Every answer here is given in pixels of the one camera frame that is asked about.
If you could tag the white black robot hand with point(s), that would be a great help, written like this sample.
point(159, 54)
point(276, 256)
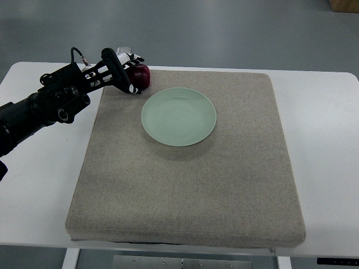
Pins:
point(128, 60)

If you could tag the dark red apple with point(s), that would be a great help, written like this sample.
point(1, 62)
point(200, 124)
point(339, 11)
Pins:
point(139, 76)

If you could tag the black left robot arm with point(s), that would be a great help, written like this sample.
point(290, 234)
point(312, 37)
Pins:
point(63, 95)

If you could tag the light green round plate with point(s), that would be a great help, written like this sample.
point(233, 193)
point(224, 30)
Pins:
point(178, 117)

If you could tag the silver floor outlet cover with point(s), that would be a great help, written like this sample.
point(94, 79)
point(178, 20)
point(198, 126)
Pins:
point(121, 50)

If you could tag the beige fabric cushion mat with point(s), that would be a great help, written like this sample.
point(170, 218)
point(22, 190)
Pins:
point(233, 189)

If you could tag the white left table leg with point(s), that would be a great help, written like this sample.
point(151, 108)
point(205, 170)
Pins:
point(71, 258)

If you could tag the white table leg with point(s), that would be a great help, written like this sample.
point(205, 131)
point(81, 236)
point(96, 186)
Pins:
point(284, 262)
point(71, 258)

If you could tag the brown cardboard box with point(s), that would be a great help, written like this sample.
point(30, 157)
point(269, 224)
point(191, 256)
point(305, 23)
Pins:
point(348, 6)

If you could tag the white right table leg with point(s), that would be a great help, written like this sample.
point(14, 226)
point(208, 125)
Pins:
point(284, 262)

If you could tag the black desk control panel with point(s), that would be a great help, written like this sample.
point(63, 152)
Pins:
point(338, 261)

